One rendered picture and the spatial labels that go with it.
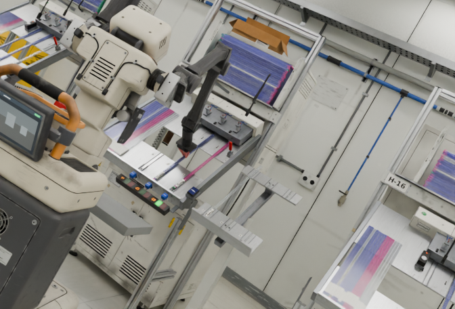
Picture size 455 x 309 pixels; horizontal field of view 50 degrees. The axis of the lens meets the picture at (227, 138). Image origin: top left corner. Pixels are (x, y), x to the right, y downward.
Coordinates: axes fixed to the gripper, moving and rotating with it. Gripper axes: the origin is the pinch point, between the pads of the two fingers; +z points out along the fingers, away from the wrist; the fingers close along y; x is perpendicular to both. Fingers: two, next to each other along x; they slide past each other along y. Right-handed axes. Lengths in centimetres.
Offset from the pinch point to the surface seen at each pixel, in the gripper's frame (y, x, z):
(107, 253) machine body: 18, 44, 62
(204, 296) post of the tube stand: -52, 43, 32
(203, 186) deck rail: -21.1, 10.4, 0.2
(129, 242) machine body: 9, 34, 52
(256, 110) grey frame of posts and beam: -11, -51, -10
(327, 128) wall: -19, -173, 77
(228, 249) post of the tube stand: -50, 25, 13
